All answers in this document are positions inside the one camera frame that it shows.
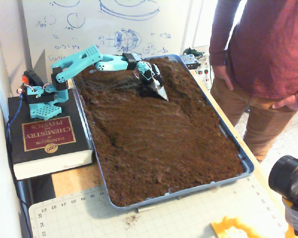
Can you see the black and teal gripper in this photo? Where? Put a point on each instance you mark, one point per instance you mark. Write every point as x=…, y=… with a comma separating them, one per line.
x=156, y=80

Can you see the blue tray of brown soil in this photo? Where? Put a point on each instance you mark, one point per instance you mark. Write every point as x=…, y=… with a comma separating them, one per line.
x=151, y=138

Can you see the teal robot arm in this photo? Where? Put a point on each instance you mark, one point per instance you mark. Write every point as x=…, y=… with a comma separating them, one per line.
x=74, y=62

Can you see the person's right forearm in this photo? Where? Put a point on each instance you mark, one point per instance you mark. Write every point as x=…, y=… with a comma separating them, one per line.
x=219, y=49

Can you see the person's right hand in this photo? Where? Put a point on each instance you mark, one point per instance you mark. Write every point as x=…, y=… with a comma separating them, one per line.
x=223, y=73

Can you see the person's left hand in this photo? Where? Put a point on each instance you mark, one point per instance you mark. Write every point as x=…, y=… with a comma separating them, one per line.
x=289, y=102

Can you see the black vented electronics box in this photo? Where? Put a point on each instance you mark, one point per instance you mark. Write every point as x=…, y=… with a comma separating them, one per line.
x=188, y=59

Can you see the panel with red buttons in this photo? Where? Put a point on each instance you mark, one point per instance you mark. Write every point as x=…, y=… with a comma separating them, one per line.
x=203, y=72

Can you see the green object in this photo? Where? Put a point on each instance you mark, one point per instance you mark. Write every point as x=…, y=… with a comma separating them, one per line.
x=192, y=51

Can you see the whiteboard with blue drawings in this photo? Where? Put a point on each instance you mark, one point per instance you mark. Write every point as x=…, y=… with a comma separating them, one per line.
x=101, y=22

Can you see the black chemistry handbook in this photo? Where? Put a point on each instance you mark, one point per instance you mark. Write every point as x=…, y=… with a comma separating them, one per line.
x=72, y=148

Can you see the person in maroon shirt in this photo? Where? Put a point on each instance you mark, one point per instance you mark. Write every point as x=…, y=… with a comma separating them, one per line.
x=268, y=49

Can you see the blue plastic tray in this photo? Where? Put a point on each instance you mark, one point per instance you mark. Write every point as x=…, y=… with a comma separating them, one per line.
x=248, y=171

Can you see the grey metal strip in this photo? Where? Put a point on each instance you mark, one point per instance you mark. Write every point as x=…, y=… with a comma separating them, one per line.
x=145, y=209

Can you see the black servo with orange disc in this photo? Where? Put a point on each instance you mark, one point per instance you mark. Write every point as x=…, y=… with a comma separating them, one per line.
x=33, y=78

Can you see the grey gridded cutting mat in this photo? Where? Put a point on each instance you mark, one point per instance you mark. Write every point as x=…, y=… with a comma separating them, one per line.
x=164, y=218

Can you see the spilled soil crumbs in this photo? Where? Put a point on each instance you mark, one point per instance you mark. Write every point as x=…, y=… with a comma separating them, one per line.
x=132, y=219

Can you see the yellow printed plastic part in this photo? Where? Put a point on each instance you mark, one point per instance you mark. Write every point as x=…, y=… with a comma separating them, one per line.
x=226, y=226

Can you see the black camera lens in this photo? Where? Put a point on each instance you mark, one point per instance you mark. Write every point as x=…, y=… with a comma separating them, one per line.
x=285, y=176

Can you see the grey camera mount block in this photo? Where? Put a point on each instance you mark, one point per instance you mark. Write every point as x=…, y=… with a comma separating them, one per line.
x=295, y=218

